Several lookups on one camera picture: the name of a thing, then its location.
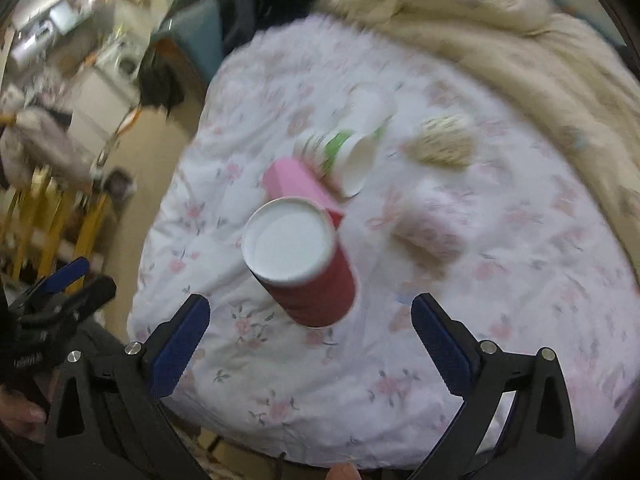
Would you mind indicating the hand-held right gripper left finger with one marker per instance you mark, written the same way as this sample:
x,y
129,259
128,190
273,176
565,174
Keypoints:
x,y
181,347

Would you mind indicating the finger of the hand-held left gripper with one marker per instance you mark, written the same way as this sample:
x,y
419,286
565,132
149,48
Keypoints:
x,y
85,297
67,274

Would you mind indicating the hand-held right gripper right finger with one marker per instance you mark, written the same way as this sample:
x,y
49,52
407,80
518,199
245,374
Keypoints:
x,y
443,347

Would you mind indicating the red paper cup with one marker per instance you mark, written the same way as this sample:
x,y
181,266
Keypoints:
x,y
320,290

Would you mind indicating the pink floral paper cup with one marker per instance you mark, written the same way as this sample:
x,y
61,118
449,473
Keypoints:
x,y
434,225

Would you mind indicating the yellow patterned paper cup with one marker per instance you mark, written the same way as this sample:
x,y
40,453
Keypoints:
x,y
445,142

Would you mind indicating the green and white paper cup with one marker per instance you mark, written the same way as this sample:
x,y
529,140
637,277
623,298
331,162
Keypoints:
x,y
331,149

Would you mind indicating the person's left hand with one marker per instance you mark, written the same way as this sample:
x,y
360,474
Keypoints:
x,y
27,412

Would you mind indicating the white floral quilt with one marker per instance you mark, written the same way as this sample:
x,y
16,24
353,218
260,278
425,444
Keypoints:
x,y
500,290

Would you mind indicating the grey cloth pile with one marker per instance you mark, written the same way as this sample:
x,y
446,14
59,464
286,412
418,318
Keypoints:
x,y
40,145

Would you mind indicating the black cloth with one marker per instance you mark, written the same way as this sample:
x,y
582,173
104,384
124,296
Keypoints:
x,y
157,80

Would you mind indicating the white washing machine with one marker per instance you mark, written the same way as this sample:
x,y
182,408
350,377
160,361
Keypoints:
x,y
125,57

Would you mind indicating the teal chair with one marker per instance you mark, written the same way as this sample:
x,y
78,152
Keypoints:
x,y
197,42

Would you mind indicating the cream fluffy blanket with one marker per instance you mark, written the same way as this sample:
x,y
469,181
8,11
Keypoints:
x,y
500,45

